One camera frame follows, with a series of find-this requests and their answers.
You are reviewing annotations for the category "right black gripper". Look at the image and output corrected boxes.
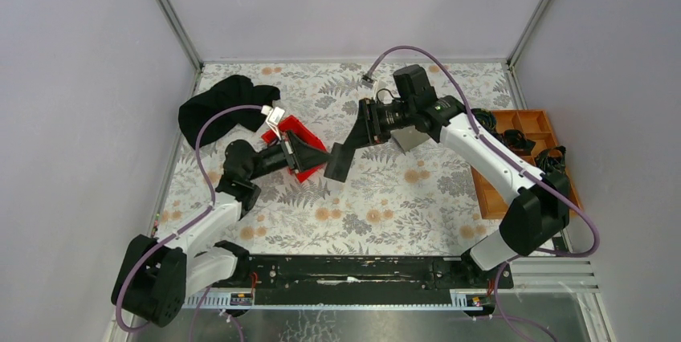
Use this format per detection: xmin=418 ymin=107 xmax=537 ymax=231
xmin=342 ymin=97 xmax=415 ymax=150

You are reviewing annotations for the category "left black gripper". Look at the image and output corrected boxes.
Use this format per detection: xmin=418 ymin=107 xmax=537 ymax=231
xmin=247 ymin=129 xmax=334 ymax=182

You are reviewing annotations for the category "red plastic bin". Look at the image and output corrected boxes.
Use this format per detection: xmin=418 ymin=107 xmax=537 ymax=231
xmin=261 ymin=116 xmax=327 ymax=184

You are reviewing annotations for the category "dark credit card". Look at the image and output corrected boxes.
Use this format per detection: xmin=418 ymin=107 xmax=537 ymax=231
xmin=324 ymin=143 xmax=356 ymax=183

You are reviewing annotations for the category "grey card holder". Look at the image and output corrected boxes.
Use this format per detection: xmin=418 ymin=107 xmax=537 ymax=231
xmin=391 ymin=127 xmax=430 ymax=153

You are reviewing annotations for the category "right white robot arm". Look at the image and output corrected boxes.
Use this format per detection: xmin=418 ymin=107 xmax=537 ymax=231
xmin=324 ymin=65 xmax=570 ymax=287

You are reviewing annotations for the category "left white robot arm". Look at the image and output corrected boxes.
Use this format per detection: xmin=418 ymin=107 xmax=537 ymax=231
xmin=111 ymin=131 xmax=331 ymax=332

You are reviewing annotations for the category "black cloth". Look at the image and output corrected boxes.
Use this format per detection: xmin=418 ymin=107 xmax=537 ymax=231
xmin=177 ymin=75 xmax=281 ymax=149

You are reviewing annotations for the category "rolled dark tie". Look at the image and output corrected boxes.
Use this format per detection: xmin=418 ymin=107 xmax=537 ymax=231
xmin=502 ymin=129 xmax=536 ymax=156
xmin=471 ymin=108 xmax=497 ymax=135

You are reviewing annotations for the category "wooden compartment tray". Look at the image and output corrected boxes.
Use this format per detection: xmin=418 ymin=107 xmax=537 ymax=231
xmin=467 ymin=109 xmax=584 ymax=221

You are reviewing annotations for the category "unrolled dark tie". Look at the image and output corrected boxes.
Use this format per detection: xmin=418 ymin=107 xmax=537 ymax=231
xmin=534 ymin=145 xmax=569 ymax=179

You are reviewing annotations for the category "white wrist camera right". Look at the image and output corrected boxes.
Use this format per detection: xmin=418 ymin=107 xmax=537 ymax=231
xmin=361 ymin=74 xmax=377 ymax=89

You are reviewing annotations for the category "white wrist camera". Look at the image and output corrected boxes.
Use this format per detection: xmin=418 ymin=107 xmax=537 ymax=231
xmin=361 ymin=74 xmax=377 ymax=89
xmin=261 ymin=105 xmax=285 ymax=138

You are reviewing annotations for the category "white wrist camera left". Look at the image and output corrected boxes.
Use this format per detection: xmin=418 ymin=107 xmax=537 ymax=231
xmin=261 ymin=105 xmax=285 ymax=138

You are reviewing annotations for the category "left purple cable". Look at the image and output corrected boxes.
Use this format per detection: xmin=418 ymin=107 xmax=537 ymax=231
xmin=114 ymin=104 xmax=275 ymax=334

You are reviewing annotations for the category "purple cable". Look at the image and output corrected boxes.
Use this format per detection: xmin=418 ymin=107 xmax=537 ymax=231
xmin=367 ymin=46 xmax=601 ymax=342
xmin=114 ymin=104 xmax=275 ymax=334

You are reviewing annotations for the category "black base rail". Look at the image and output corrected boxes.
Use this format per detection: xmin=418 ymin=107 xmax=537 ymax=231
xmin=214 ymin=254 xmax=514 ymax=307

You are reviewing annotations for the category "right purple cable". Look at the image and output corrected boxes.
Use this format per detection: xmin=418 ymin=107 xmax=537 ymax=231
xmin=367 ymin=46 xmax=601 ymax=342

